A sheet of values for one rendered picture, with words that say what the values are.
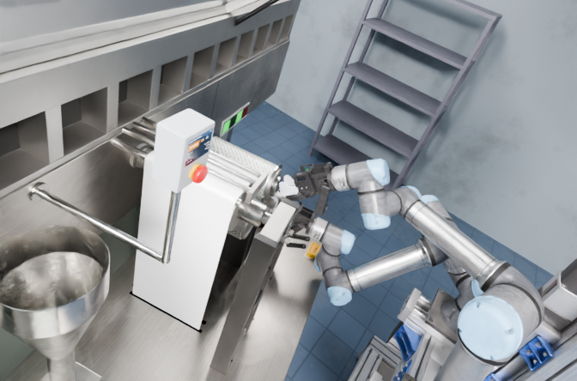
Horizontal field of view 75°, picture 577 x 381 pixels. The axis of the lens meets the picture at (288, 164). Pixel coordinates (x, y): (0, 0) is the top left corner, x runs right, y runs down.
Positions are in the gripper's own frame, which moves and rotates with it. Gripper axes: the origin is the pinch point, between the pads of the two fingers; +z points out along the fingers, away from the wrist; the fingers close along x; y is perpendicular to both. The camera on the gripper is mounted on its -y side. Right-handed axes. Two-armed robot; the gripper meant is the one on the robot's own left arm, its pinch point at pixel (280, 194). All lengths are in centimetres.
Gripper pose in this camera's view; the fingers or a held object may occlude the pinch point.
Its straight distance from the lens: 121.6
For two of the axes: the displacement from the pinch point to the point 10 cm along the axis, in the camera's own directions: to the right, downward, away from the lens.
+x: -3.3, 4.6, -8.2
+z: -8.7, 1.8, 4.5
